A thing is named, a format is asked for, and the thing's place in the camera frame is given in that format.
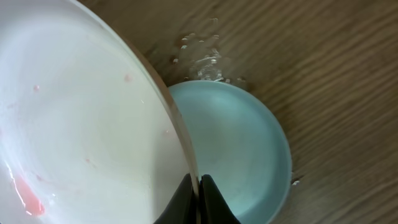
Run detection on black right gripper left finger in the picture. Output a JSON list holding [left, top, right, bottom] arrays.
[[154, 174, 197, 224]]

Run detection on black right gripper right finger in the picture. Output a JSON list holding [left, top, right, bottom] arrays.
[[199, 174, 240, 224]]

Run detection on light blue plate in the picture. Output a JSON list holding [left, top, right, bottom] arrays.
[[169, 80, 292, 223]]

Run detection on white plate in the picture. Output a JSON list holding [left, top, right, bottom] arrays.
[[1, 1, 198, 223]]

